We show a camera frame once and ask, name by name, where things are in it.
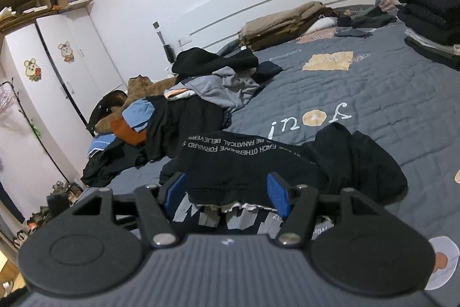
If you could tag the grey quilted bedspread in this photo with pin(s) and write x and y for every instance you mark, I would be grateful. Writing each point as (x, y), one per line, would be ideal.
(379, 86)

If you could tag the rust orange garment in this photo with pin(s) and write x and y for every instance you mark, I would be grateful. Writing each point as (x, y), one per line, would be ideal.
(124, 132)

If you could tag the shoes on floor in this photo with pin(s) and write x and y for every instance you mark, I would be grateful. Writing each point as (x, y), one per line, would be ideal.
(62, 196)

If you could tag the black clothes rack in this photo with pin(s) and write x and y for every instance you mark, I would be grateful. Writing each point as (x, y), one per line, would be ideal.
(31, 125)

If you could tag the white pillow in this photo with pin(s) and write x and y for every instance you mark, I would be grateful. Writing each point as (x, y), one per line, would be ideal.
(322, 24)

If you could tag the light blue garment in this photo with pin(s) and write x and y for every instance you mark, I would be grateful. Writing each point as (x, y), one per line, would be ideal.
(138, 113)

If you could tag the black round chair back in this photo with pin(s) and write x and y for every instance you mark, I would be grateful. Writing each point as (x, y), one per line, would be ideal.
(106, 110)

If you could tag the black garment in pile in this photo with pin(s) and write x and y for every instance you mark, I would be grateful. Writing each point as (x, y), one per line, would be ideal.
(172, 122)

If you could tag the white wardrobe with stickers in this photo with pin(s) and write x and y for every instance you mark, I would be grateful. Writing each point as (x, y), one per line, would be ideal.
(60, 69)

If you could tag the large cardboard box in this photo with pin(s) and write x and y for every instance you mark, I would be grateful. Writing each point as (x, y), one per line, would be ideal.
(15, 12)

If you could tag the black hoodie on pile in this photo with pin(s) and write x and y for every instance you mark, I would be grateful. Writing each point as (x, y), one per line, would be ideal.
(199, 62)

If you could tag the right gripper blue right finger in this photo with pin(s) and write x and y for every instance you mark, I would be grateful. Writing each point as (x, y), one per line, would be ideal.
(297, 206)

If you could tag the black wall-mounted device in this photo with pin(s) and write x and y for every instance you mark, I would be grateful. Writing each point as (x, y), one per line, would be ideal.
(169, 52)

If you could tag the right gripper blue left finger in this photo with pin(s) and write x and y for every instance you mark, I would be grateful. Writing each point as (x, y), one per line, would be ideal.
(156, 206)

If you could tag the folded beige blanket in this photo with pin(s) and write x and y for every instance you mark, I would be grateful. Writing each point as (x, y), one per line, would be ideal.
(280, 27)

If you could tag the brown plush coat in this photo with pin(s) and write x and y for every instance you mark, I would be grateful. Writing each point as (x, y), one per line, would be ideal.
(141, 87)

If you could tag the stack of folded dark clothes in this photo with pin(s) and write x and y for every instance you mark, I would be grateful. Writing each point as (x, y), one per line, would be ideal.
(432, 29)

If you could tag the black printed t-shirt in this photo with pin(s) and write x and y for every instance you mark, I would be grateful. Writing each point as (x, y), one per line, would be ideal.
(223, 169)

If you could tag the grey sweatshirt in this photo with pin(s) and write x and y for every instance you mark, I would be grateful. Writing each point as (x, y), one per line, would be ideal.
(225, 87)

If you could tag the blue striped dark garment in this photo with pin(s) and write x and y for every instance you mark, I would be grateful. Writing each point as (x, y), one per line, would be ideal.
(117, 157)

